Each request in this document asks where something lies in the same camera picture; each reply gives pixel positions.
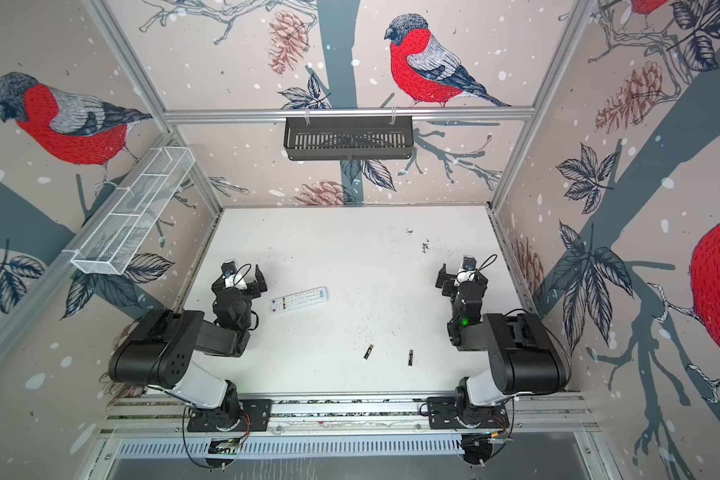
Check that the white remote control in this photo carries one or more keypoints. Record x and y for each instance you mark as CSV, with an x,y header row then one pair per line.
x,y
298,300

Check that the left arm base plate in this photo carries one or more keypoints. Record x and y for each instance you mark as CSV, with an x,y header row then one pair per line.
x,y
247,415

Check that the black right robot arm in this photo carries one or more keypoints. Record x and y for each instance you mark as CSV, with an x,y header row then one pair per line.
x,y
521,356

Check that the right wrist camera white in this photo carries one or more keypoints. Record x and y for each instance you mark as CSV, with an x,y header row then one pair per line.
x,y
465,275

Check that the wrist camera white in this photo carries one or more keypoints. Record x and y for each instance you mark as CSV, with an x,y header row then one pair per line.
x,y
465,275
234,282

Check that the white mesh wire tray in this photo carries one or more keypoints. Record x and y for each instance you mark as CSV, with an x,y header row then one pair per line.
x,y
116,238

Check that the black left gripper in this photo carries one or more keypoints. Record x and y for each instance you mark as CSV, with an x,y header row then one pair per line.
x,y
252,289

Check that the black gold AA battery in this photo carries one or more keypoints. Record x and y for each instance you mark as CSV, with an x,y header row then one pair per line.
x,y
368,351

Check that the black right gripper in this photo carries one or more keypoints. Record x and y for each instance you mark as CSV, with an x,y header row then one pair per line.
x,y
444,280

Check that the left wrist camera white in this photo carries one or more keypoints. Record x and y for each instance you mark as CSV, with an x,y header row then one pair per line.
x,y
234,282

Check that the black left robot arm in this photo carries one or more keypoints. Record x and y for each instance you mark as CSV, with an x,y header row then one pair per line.
x,y
158,352

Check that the black hanging wire basket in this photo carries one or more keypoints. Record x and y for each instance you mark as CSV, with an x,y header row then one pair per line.
x,y
349,138

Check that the horizontal aluminium frame bar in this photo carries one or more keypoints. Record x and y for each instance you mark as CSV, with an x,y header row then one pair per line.
x,y
245,116

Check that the aluminium mounting rail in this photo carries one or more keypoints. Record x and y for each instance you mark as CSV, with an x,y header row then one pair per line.
x,y
347,414

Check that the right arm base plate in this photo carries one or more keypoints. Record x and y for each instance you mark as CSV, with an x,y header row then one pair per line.
x,y
450,413

